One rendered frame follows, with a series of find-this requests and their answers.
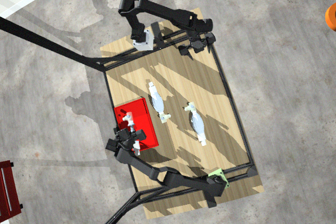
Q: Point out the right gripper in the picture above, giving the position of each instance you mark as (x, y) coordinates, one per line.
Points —
(139, 134)

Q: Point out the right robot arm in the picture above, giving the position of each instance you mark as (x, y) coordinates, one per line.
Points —
(172, 179)

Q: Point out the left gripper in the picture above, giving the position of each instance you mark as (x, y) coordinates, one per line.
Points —
(210, 39)

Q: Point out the red tray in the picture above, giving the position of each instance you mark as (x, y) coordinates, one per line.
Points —
(142, 120)

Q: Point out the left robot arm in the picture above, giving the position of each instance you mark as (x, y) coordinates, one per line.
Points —
(179, 18)

